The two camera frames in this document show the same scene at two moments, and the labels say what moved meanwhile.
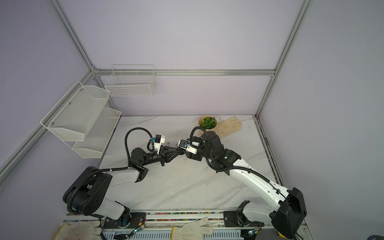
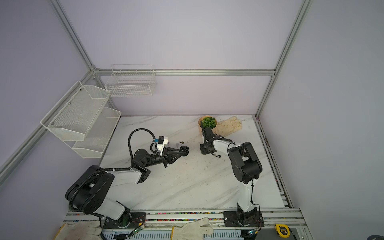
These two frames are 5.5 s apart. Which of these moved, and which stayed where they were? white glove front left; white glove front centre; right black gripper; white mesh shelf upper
Moved: right black gripper
Stayed: white mesh shelf upper; white glove front left; white glove front centre
